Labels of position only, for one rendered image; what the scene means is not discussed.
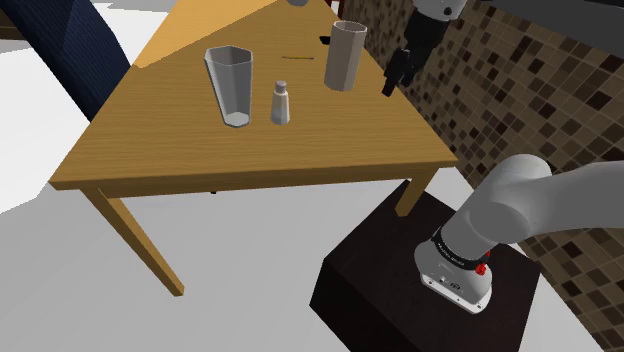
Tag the tall grey cup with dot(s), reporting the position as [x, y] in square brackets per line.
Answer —
[345, 56]

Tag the grey tapered glass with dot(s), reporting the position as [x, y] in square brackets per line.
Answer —
[233, 85]

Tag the small black object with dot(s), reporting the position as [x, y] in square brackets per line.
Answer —
[325, 40]

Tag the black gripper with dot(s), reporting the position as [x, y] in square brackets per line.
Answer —
[423, 36]

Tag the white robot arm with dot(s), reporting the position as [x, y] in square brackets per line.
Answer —
[507, 209]

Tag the dark robot stand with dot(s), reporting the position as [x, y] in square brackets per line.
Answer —
[385, 292]

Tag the wooden table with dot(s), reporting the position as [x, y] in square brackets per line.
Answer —
[161, 146]

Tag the small grey shaker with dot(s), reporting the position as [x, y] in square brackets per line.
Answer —
[280, 107]

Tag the grey round object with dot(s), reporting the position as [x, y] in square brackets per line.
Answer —
[297, 2]

